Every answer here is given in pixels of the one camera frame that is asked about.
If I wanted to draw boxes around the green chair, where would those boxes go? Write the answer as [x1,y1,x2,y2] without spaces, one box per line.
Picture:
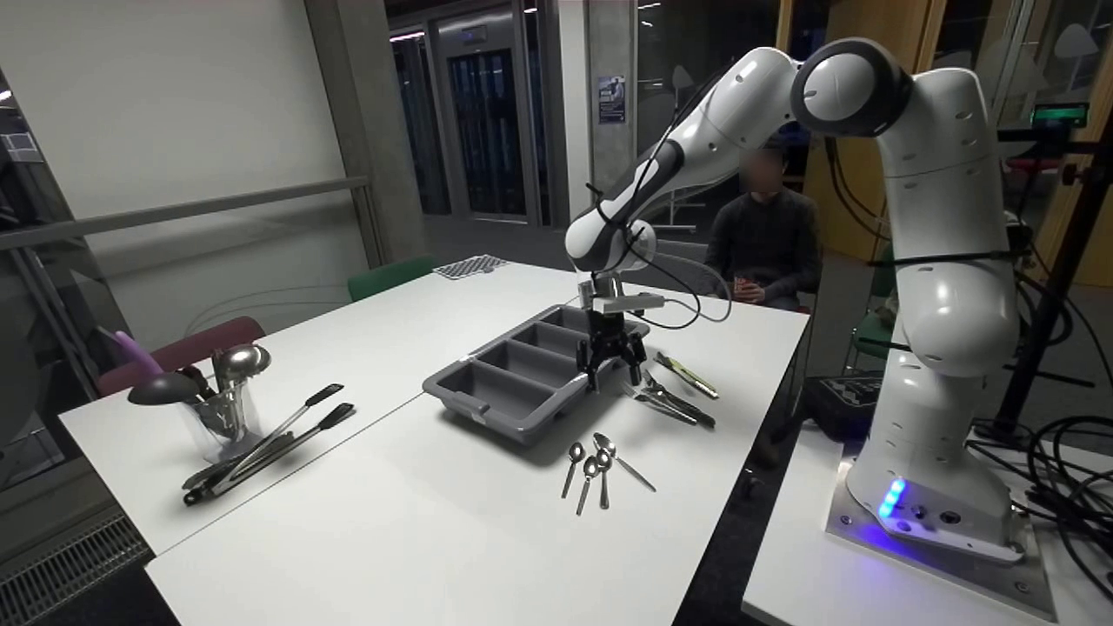
[343,252,446,305]
[850,308,898,377]

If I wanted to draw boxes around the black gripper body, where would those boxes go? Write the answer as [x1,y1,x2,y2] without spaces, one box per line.
[583,296,643,356]

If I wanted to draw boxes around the black floor cables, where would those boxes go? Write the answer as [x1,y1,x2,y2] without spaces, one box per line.
[968,293,1113,607]

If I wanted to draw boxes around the seated person dark sweater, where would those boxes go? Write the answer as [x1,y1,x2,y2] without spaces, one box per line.
[701,144,823,317]

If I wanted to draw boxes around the grey plastic cutlery tray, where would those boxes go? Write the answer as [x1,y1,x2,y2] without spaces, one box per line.
[421,301,655,453]

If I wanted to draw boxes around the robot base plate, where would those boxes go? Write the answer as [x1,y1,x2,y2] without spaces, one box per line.
[820,457,1061,626]

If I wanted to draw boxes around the wall poster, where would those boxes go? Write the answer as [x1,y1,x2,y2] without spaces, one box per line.
[594,74,629,129]

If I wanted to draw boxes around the silver teaspoon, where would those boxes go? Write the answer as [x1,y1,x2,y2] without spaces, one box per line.
[556,438,591,505]
[591,445,614,516]
[591,432,660,499]
[574,453,605,517]

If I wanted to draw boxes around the black stand pole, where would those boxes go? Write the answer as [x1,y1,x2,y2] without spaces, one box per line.
[988,107,1113,445]

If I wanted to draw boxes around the silver ladle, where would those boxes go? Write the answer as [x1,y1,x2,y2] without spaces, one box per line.
[213,340,276,390]

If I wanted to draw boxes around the floor vent grille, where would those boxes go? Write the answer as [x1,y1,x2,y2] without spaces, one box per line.
[0,509,158,626]

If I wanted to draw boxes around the grey handrail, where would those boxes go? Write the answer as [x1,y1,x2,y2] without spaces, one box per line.
[0,173,374,259]

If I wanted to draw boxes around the black control box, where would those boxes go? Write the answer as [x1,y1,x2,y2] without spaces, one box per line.
[802,370,888,453]

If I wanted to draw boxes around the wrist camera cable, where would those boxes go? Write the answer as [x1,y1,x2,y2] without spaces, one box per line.
[582,151,736,336]

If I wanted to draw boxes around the purple utensil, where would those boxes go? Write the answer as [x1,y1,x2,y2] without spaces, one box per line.
[107,323,171,386]

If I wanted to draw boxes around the black ladle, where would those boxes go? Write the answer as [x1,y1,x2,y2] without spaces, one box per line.
[125,370,209,409]

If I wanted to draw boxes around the yellow-green handled peeler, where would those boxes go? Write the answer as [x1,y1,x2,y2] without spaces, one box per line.
[649,349,723,402]

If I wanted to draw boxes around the small silver tongs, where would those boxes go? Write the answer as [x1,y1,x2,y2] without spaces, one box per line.
[632,377,719,432]

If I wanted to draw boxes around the long black-tipped tongs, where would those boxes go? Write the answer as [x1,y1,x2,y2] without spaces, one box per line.
[180,378,352,499]
[180,401,363,511]

